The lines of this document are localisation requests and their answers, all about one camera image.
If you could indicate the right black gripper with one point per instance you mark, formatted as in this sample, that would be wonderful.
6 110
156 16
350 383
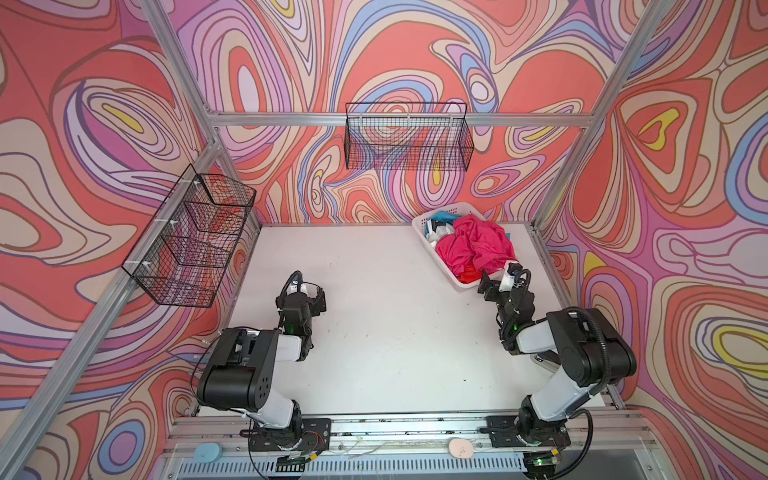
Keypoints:
494 285

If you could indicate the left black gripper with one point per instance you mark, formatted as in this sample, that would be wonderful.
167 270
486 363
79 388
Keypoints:
313 303

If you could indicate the magenta pink t shirt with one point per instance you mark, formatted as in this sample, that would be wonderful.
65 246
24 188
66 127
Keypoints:
476 246

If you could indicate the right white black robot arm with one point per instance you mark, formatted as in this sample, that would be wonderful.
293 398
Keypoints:
590 355

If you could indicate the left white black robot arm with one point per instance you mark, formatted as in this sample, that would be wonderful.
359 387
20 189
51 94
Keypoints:
239 373

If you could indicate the white black t shirt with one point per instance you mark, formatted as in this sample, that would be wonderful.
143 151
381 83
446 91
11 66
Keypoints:
435 230

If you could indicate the white plastic laundry basket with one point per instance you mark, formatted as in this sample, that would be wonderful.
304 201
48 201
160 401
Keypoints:
461 209

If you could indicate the teal t shirt in basket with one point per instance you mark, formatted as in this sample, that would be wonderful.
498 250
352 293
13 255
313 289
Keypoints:
443 216

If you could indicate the pink round disc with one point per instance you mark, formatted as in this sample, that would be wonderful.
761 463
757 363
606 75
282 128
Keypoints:
460 448

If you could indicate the green circuit board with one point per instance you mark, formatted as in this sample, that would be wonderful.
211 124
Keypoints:
294 463

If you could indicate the light blue round disc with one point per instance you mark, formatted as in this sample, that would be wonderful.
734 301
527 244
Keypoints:
207 453

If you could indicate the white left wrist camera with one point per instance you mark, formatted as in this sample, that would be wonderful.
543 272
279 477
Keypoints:
304 287

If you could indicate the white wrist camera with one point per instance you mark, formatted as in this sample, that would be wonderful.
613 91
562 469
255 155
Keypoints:
304 287
510 276

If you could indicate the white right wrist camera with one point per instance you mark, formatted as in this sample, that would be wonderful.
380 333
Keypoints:
510 276

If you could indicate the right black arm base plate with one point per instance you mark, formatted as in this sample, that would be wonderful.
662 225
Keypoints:
508 431

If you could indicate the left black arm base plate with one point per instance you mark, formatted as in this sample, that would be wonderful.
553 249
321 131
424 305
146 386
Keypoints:
310 435

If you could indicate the black wire basket left wall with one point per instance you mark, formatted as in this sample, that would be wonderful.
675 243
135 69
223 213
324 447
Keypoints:
185 250

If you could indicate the black wire basket wall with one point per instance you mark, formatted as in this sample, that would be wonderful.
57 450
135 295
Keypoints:
407 135
185 250

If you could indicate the black wire basket back wall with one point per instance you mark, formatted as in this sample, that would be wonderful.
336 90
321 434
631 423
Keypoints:
407 135

